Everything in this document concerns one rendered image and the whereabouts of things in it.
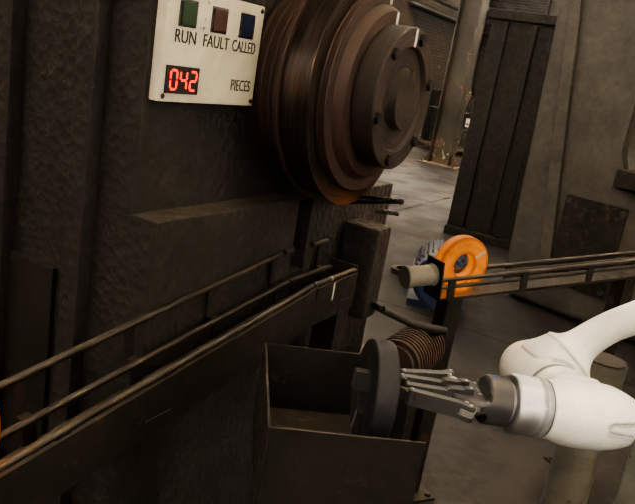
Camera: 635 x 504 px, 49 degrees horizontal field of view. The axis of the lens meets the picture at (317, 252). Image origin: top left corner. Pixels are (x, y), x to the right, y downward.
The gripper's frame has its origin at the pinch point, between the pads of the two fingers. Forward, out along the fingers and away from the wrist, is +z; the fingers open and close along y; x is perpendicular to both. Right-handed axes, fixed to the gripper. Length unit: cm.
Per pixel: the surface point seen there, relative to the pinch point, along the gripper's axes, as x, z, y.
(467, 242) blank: 6, -38, 81
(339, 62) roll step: 44, 11, 37
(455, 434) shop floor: -70, -66, 118
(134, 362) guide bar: -9.0, 36.2, 12.3
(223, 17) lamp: 47, 32, 32
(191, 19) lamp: 45, 37, 26
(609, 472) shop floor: -67, -116, 103
